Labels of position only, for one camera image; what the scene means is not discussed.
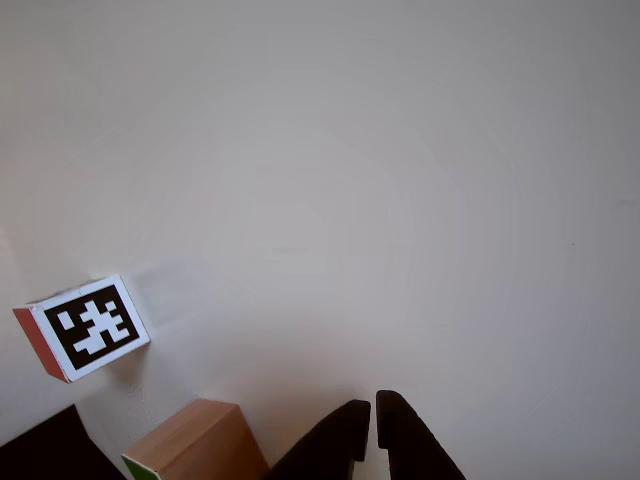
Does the wooden cube green face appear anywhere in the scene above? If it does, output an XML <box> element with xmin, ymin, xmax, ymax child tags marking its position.
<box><xmin>121</xmin><ymin>398</ymin><xmax>269</xmax><ymax>480</ymax></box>

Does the red blue marker cube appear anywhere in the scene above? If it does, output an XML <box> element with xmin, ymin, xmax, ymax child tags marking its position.
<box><xmin>12</xmin><ymin>273</ymin><xmax>151</xmax><ymax>384</ymax></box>

